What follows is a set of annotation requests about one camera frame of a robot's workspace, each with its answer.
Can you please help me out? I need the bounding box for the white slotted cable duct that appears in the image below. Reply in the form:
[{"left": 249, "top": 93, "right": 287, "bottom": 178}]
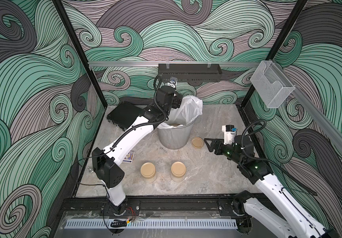
[{"left": 64, "top": 218, "right": 238, "bottom": 230}]

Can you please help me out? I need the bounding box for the beige jar lid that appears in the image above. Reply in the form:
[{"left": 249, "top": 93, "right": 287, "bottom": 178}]
[{"left": 191, "top": 137, "right": 205, "bottom": 149}]

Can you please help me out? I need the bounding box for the silver mesh waste bin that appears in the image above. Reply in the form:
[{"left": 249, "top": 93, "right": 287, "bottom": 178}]
[{"left": 157, "top": 121, "right": 195, "bottom": 150}]

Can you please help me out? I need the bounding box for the white plastic bin liner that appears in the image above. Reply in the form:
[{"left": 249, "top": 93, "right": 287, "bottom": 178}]
[{"left": 158, "top": 95, "right": 203, "bottom": 130}]

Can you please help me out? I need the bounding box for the small colourful card box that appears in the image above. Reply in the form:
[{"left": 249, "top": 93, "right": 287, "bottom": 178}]
[{"left": 122, "top": 151, "right": 135, "bottom": 163}]

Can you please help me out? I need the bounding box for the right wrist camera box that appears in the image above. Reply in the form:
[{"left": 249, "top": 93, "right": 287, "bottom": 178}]
[{"left": 222, "top": 125, "right": 237, "bottom": 145}]

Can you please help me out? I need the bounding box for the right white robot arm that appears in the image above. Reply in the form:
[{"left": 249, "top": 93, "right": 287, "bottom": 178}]
[{"left": 204, "top": 135, "right": 340, "bottom": 238}]

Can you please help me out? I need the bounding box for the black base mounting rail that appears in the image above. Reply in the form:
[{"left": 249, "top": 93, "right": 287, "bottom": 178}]
[{"left": 60, "top": 194, "right": 243, "bottom": 217}]

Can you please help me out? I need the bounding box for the clear acrylic wall holder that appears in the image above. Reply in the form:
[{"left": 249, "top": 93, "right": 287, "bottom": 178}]
[{"left": 250, "top": 60, "right": 295, "bottom": 109}]

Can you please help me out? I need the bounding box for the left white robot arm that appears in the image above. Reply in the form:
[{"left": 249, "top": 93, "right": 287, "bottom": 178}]
[{"left": 92, "top": 85, "right": 183, "bottom": 213}]

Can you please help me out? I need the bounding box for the black flat case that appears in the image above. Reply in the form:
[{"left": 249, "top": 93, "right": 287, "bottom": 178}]
[{"left": 106, "top": 101, "right": 145, "bottom": 131}]

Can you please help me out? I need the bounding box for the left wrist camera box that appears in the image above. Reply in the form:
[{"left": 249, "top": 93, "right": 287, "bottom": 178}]
[{"left": 167, "top": 76, "right": 178, "bottom": 89}]

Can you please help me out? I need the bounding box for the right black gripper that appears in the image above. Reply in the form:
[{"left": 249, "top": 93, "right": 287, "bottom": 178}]
[{"left": 204, "top": 137, "right": 243, "bottom": 166}]

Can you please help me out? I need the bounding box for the black perforated wall shelf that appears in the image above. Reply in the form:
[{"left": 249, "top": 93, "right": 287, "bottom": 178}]
[{"left": 158, "top": 63, "right": 223, "bottom": 83}]

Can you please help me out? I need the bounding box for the jar with beige lid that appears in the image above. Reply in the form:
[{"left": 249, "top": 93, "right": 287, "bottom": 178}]
[
  {"left": 140, "top": 162, "right": 157, "bottom": 182},
  {"left": 171, "top": 162, "right": 186, "bottom": 182}
]

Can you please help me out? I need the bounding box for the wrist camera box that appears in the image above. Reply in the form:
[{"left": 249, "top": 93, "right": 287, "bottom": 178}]
[
  {"left": 167, "top": 76, "right": 178, "bottom": 89},
  {"left": 222, "top": 125, "right": 237, "bottom": 145}
]

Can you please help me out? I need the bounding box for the black corrugated right cable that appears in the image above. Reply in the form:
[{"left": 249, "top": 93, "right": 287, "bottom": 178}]
[{"left": 240, "top": 119, "right": 318, "bottom": 196}]

